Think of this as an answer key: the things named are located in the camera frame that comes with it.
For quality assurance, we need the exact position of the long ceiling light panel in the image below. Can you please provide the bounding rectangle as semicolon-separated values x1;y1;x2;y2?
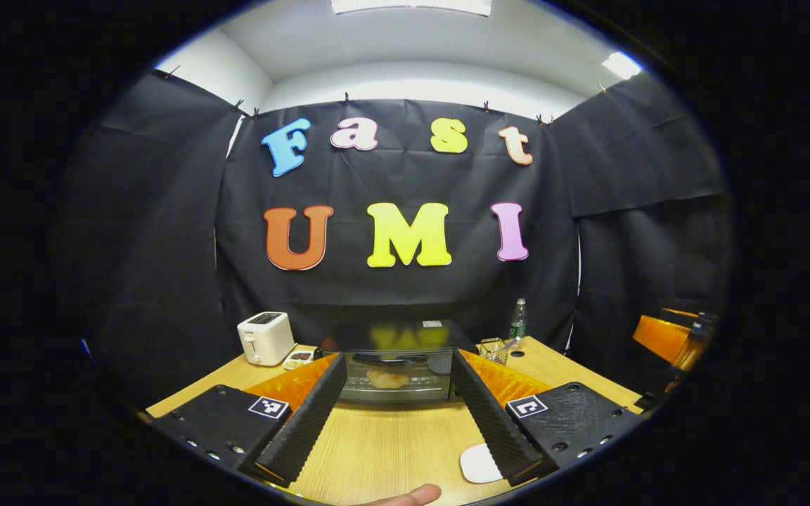
330;0;494;17

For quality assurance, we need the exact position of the white toaster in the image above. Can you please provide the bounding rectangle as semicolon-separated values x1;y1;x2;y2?
237;311;297;367

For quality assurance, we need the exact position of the golden bread roll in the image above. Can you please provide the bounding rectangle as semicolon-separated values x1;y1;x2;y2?
366;370;411;390

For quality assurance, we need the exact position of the black backdrop cloth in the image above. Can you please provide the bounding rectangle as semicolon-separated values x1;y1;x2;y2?
53;67;735;408

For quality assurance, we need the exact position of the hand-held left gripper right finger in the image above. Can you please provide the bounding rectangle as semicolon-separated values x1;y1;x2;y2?
451;349;643;487

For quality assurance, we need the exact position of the small ceiling light panel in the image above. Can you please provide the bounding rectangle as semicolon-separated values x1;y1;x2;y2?
600;51;644;81

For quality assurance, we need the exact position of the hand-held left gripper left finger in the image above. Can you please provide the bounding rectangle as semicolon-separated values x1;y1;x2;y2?
139;351;348;487

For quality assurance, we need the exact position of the white plate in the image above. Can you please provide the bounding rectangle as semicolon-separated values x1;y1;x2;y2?
459;443;504;485

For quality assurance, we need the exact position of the clear plastic water bottle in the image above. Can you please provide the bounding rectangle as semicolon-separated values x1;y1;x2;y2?
508;297;528;342

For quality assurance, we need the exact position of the black electric oven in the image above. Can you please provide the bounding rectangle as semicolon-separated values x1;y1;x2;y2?
319;319;477;406

